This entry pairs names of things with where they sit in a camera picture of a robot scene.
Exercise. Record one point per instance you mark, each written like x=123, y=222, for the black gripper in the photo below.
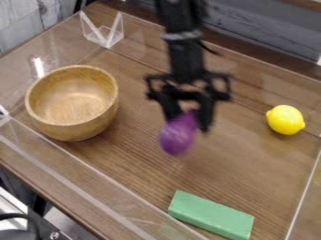
x=208, y=87

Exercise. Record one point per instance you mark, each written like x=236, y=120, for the purple toy eggplant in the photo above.
x=178, y=132

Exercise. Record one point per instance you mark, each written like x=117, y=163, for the brown wooden bowl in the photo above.
x=72, y=102

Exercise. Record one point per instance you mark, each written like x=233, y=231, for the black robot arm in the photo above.
x=179, y=15

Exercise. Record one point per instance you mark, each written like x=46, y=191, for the clear acrylic table barrier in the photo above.
x=113, y=181

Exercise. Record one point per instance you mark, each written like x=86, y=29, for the yellow toy lemon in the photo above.
x=285, y=120

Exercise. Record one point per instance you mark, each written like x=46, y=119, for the green rectangular sponge block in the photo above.
x=212, y=216

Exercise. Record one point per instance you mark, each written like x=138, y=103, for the clear acrylic corner bracket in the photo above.
x=105, y=36

